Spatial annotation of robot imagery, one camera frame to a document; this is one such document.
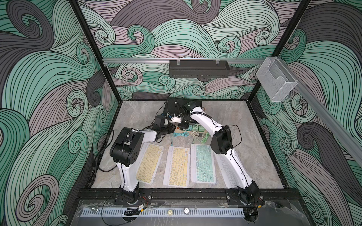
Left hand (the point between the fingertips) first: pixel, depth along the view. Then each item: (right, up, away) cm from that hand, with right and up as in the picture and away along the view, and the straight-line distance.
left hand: (176, 125), depth 97 cm
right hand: (+3, 0, 0) cm, 3 cm away
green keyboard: (+17, -23, -12) cm, 31 cm away
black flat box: (+18, +17, +17) cm, 30 cm away
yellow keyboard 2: (+1, -24, -14) cm, 28 cm away
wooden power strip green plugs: (+13, -2, -5) cm, 14 cm away
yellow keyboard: (-16, -21, -11) cm, 29 cm away
